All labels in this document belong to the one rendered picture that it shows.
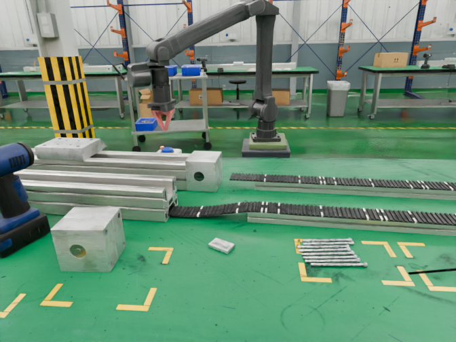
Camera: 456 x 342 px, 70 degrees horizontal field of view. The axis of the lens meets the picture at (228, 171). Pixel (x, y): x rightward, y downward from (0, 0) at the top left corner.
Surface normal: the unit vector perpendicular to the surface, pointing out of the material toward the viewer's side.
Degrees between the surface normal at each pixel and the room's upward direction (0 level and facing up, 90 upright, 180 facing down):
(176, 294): 0
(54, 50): 90
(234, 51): 90
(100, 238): 90
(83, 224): 0
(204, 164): 90
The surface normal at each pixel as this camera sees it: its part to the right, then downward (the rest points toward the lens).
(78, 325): -0.02, -0.93
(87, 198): -0.17, 0.37
